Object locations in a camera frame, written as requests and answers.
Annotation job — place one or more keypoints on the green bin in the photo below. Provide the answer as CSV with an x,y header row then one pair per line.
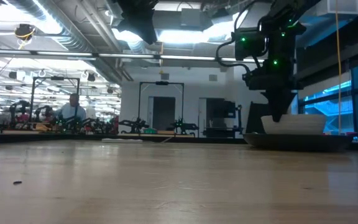
x,y
150,131

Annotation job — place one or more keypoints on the black metal table frame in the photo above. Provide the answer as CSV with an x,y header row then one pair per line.
x,y
73,138

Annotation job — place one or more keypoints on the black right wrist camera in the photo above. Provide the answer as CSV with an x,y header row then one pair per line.
x,y
250,45

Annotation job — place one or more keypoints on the person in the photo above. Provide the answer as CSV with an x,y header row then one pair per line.
x,y
70,112

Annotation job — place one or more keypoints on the black background station frame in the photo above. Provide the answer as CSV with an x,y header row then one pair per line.
x,y
33,99
162,83

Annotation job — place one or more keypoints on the long ceiling light strip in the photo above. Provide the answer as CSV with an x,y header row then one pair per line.
x,y
73,54

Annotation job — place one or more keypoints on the black round plate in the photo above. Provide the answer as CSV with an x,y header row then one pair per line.
x,y
297,143

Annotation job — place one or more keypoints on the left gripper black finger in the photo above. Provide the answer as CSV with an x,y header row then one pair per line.
x,y
149,34

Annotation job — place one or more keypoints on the white round bowl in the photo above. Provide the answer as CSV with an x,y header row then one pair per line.
x,y
303,124

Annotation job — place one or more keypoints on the black equipment cart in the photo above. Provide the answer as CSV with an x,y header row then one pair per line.
x,y
222,118

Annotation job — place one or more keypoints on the small dark crumb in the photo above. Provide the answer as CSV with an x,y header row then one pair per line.
x,y
17,182

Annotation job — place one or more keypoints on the black ceiling dome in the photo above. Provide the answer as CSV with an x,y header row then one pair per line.
x,y
24,31

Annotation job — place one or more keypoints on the black background robot arm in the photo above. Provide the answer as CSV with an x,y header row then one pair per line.
x,y
43,109
134,125
19,107
183,126

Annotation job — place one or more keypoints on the black upright panel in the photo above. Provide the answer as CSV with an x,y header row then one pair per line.
x,y
256,118

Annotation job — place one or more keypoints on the dark doorway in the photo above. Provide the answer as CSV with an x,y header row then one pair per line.
x,y
163,113

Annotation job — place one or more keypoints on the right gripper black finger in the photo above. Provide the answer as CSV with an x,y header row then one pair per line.
x,y
278,104

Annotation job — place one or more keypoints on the white ceiling air unit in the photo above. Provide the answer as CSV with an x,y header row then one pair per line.
x,y
340,7

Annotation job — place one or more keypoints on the grey square wall vent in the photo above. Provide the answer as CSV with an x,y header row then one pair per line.
x,y
165,76
213,77

